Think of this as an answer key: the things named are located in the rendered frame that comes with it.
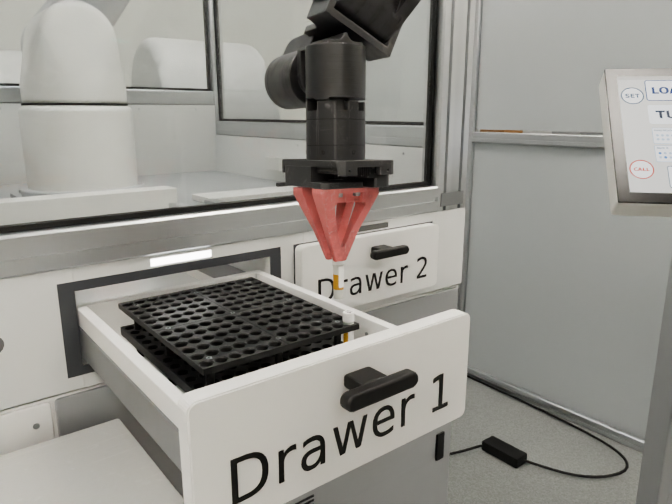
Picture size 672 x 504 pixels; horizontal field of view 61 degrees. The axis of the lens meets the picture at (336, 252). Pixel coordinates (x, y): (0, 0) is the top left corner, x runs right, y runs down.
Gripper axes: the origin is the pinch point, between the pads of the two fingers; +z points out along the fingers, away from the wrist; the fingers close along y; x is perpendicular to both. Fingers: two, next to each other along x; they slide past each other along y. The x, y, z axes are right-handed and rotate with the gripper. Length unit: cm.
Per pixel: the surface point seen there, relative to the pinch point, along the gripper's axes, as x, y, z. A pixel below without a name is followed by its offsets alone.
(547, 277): 153, -75, 38
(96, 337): -19.4, -16.7, 9.6
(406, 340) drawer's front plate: -0.2, 10.6, 6.2
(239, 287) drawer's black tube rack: -1.3, -19.1, 7.3
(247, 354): -10.5, 0.7, 8.2
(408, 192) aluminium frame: 32.3, -23.7, -2.8
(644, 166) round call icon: 73, -5, -7
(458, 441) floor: 109, -77, 91
